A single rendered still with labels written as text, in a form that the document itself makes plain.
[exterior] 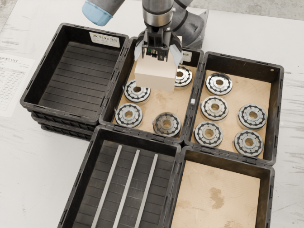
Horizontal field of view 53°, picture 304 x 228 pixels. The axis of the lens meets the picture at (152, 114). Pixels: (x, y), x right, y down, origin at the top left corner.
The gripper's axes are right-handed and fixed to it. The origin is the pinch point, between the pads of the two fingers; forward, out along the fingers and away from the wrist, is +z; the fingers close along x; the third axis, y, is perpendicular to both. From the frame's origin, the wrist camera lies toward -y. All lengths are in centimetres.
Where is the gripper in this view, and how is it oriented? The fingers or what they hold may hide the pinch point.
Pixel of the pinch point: (159, 58)
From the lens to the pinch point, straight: 97.1
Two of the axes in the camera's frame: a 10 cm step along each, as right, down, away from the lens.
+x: 9.8, 1.5, -1.0
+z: 0.2, 4.5, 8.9
